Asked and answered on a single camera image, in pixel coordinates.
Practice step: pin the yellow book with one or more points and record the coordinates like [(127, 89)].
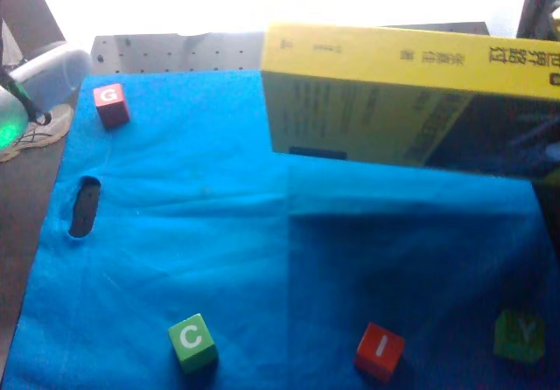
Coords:
[(394, 97)]

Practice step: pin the blue cloth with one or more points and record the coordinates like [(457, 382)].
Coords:
[(219, 254)]

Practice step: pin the green letter C block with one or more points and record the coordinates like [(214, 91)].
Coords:
[(192, 342)]

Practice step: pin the red letter G block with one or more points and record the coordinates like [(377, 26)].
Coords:
[(111, 106)]

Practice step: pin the red letter I block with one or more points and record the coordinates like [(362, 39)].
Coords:
[(380, 351)]

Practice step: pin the white sneaker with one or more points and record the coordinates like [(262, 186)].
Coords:
[(41, 134)]

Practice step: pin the green letter Y block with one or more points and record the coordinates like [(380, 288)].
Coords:
[(520, 335)]

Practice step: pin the person's leg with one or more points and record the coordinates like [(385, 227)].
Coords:
[(26, 9)]

